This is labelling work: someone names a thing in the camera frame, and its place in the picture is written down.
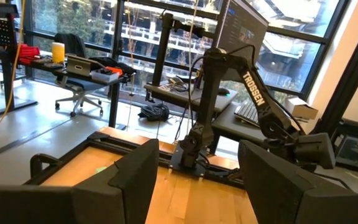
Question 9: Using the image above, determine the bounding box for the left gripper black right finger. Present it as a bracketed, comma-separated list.
[237, 139, 358, 224]

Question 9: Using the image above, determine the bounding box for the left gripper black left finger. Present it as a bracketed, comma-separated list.
[0, 138, 160, 224]

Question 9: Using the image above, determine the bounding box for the black equipment cart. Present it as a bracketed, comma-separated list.
[333, 118, 358, 172]

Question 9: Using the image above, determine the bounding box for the cardboard box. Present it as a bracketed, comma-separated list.
[283, 95, 319, 121]

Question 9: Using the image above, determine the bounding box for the black keyboard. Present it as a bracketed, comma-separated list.
[234, 99, 260, 128]

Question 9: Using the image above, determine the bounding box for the black desk with keyboard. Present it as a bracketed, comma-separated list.
[211, 102, 270, 155]

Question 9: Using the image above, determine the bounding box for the white tray with orange parts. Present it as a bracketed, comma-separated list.
[91, 66, 124, 83]

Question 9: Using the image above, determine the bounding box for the black desk with monitor pole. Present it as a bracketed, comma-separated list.
[144, 81, 239, 113]

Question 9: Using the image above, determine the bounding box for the black computer monitor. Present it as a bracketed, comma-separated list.
[214, 0, 269, 83]

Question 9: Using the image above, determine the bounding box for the silver case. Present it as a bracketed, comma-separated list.
[66, 55, 93, 77]

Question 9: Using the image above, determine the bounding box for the yellow cylindrical container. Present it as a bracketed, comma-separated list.
[51, 42, 65, 65]

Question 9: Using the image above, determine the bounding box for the black office chair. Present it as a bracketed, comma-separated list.
[53, 32, 104, 118]

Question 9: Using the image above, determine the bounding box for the red plastic item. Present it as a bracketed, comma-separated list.
[17, 43, 41, 65]

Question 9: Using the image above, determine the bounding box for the black monitor pole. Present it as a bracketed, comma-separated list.
[152, 12, 213, 86]

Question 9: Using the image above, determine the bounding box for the black aluminium table frame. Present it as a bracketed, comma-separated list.
[25, 6, 358, 189]

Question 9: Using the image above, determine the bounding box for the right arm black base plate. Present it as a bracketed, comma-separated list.
[169, 146, 245, 181]

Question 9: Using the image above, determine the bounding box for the thin hanging cord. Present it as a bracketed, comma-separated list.
[126, 0, 135, 97]

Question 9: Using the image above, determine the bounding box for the yellow hanging cable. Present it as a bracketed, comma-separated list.
[0, 0, 27, 138]

